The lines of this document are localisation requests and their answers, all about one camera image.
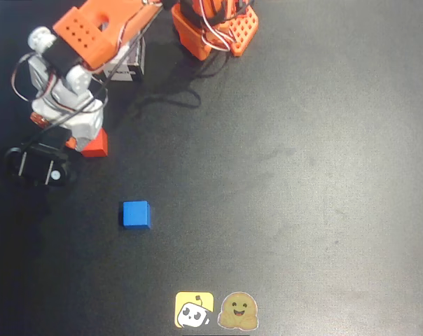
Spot red cube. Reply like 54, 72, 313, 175
81, 127, 109, 158

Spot blue cube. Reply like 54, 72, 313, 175
122, 199, 153, 230

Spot white cardboard box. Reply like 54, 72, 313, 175
102, 34, 146, 83

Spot yellow robot sticker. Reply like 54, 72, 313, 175
174, 290, 215, 329

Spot hugging face sticker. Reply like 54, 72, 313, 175
216, 291, 260, 330

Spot black table mat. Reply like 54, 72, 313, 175
0, 0, 423, 336

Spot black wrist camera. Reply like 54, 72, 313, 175
4, 139, 71, 188

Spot black camera cable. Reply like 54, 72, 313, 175
20, 3, 163, 157

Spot white and red servo wires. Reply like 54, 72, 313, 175
195, 0, 235, 53

